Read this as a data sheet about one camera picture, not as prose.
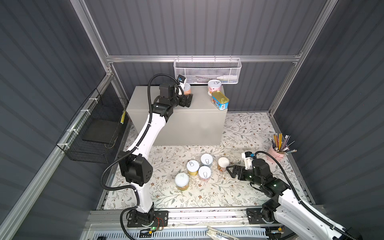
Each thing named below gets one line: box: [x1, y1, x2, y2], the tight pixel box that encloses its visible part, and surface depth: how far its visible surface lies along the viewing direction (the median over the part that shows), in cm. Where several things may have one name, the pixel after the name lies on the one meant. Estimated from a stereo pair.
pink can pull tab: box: [198, 165, 212, 182], surface depth 85 cm
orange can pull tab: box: [183, 83, 191, 95], surface depth 79 cm
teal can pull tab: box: [200, 153, 213, 167], surface depth 90 cm
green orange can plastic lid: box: [175, 172, 190, 191], surface depth 80 cm
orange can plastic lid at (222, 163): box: [217, 157, 230, 172], surface depth 88 cm
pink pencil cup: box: [266, 144, 285, 164], surface depth 87 cm
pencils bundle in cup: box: [270, 133, 298, 153], surface depth 90 cm
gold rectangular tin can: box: [211, 90, 230, 111], surface depth 75 cm
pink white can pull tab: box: [207, 79, 222, 96], surface depth 80 cm
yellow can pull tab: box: [186, 160, 200, 176], surface depth 88 cm
